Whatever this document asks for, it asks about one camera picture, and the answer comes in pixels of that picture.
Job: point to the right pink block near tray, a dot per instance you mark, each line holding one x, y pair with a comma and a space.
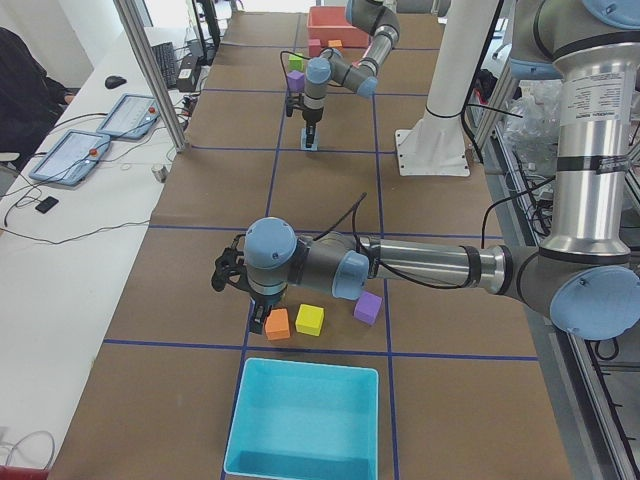
314, 47

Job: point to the light blue block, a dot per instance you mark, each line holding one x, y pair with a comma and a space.
308, 141

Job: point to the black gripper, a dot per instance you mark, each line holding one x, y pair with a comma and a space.
313, 115
266, 299

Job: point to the teach pendant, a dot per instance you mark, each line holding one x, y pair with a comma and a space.
131, 118
72, 158

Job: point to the black keyboard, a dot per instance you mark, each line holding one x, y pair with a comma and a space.
165, 56

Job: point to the left orange block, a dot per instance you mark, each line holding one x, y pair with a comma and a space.
277, 326

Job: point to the blue plastic bin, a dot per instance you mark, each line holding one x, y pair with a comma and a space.
298, 420

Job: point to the lower teach pendant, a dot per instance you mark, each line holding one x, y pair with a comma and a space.
72, 158

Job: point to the right purple block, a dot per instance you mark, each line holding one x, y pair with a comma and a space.
295, 81

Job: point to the black computer mouse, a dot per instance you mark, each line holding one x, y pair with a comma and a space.
114, 81

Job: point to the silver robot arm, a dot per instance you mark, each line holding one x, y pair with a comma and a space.
579, 276
355, 69

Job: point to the left purple block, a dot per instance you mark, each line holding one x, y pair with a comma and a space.
367, 308

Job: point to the small metal cylinder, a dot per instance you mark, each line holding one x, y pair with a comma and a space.
160, 172

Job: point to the upper teach pendant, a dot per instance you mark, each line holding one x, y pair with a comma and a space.
131, 118

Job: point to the white camera post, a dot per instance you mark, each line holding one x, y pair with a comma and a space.
435, 145

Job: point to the purple block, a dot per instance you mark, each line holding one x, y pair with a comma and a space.
295, 81
367, 308

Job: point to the aluminium frame post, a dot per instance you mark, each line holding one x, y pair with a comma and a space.
136, 34

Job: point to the pink plastic tray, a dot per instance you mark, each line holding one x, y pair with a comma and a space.
329, 23

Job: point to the yellow block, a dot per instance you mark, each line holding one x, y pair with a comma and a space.
309, 320

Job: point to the green block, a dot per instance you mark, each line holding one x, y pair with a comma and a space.
296, 62

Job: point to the black phone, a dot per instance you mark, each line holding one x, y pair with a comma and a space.
46, 204

